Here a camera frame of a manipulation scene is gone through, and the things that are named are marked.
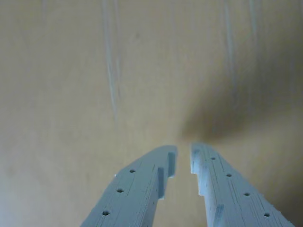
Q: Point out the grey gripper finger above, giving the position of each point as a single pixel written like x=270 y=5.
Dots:
x=137 y=189
x=227 y=196

